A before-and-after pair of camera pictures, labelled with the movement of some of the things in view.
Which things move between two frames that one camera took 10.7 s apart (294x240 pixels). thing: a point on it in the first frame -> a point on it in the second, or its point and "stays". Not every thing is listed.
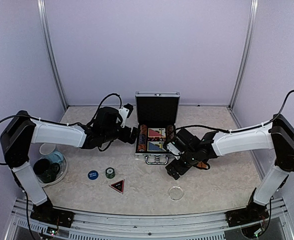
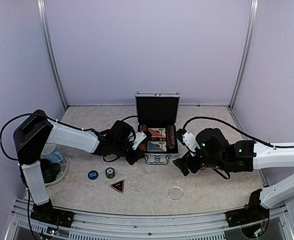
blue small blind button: [93, 175] stays
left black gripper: [125, 138] -> [138, 154]
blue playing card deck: [156, 146] stays
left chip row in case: [142, 138] stays
